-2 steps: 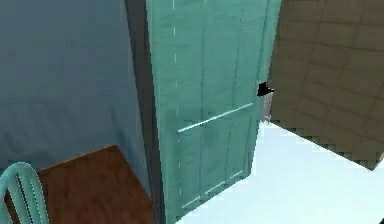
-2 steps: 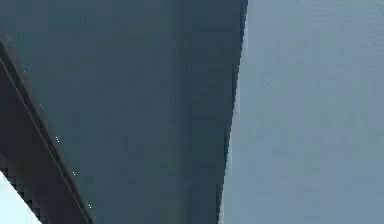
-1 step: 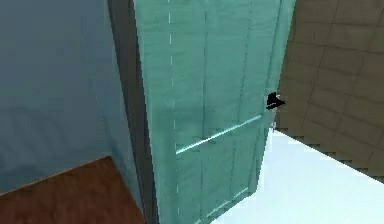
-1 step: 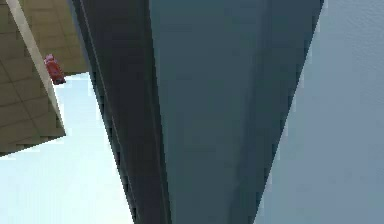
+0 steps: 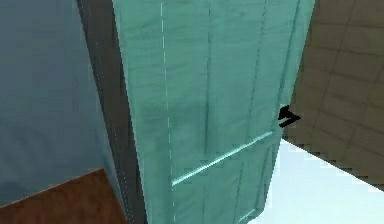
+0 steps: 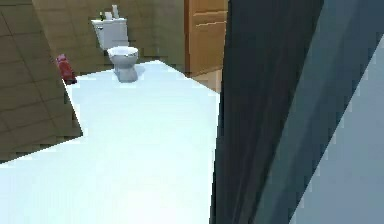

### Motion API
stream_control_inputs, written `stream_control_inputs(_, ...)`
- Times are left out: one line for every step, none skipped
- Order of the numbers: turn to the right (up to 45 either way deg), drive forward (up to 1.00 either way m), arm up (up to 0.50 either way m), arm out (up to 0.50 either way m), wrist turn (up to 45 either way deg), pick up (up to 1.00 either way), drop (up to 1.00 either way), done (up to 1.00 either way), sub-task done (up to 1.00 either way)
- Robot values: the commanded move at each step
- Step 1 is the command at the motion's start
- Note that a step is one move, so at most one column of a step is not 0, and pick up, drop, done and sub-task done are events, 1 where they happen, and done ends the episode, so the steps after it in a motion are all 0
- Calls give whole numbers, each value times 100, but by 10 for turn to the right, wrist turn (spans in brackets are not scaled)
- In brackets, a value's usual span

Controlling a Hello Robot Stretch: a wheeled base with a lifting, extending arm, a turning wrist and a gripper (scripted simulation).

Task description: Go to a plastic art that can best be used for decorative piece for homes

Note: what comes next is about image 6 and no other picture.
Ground wooden room door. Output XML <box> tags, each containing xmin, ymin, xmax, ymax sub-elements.
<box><xmin>183</xmin><ymin>0</ymin><xmax>230</xmax><ymax>94</ymax></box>

